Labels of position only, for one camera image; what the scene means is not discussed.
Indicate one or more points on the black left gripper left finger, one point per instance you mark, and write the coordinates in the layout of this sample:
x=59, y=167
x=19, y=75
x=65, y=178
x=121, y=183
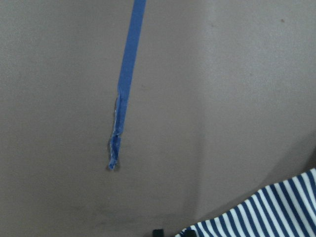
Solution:
x=158, y=233

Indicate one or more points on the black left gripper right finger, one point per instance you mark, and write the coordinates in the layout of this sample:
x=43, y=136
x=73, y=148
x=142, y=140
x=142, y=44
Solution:
x=189, y=233

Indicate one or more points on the blue white striped polo shirt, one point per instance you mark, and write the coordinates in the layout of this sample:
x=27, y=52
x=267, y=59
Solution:
x=284, y=209

